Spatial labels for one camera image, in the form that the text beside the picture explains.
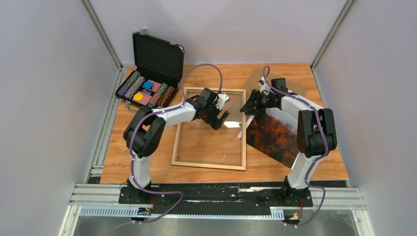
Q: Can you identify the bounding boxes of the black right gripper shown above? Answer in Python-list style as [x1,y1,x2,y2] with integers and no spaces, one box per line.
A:
[240,89,276,116]

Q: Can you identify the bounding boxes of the autumn forest photo print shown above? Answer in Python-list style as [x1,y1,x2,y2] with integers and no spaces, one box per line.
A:
[245,92,318,168]

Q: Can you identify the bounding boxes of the clear acrylic sheet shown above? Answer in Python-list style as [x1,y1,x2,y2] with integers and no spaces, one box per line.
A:
[176,90,244,167]

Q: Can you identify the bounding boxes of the brown cardboard backing board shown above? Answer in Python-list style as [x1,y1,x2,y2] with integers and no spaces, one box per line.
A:
[243,67,307,98]

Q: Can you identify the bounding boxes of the light wooden picture frame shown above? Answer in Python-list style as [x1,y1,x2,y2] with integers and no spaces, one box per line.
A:
[171,87,247,171]

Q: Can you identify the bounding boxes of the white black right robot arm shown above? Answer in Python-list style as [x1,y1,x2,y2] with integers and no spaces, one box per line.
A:
[240,76,337,206]

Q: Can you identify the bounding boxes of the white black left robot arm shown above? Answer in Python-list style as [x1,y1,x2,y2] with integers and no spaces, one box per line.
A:
[123,88,230,203]

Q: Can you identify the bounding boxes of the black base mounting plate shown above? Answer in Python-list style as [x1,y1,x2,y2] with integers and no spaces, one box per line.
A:
[119,182,313,214]

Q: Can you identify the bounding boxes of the blue round chip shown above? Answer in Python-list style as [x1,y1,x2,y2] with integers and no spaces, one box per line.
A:
[143,81,153,89]

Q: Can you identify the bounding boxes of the black poker chip case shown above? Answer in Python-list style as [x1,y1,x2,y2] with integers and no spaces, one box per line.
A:
[115,30,184,108]

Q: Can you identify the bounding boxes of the yellow round chip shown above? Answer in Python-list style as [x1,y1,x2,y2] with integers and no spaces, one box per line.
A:
[133,92,144,101]

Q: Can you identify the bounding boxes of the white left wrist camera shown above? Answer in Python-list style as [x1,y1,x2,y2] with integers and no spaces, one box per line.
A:
[215,93,230,110]

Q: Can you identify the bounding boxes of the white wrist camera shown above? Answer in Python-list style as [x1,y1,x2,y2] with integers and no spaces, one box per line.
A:
[258,80,270,93]
[215,93,230,110]

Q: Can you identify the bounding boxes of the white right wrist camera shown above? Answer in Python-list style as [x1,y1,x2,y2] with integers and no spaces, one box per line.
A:
[258,80,270,93]

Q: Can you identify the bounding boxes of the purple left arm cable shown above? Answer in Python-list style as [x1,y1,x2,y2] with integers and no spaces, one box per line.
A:
[129,63,224,225]

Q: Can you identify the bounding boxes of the aluminium right corner post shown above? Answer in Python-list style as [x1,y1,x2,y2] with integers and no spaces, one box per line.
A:
[310,0,356,72]

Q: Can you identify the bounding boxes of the aluminium corner post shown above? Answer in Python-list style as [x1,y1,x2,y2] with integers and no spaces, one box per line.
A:
[310,0,356,72]
[81,0,123,70]

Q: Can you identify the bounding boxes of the aluminium rail frame front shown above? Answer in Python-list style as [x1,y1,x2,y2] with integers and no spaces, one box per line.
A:
[59,180,374,236]

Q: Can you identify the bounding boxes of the white slotted cable duct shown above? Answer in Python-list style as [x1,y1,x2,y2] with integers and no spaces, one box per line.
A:
[79,206,285,220]

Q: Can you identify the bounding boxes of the aluminium left corner post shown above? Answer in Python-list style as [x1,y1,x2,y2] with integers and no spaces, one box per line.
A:
[81,0,123,70]

